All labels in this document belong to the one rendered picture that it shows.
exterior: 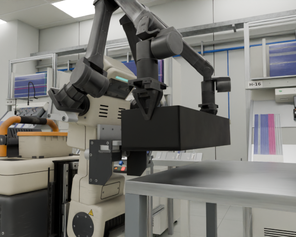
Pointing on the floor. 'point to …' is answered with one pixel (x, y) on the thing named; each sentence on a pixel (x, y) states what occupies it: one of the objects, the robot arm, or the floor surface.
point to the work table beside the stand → (218, 189)
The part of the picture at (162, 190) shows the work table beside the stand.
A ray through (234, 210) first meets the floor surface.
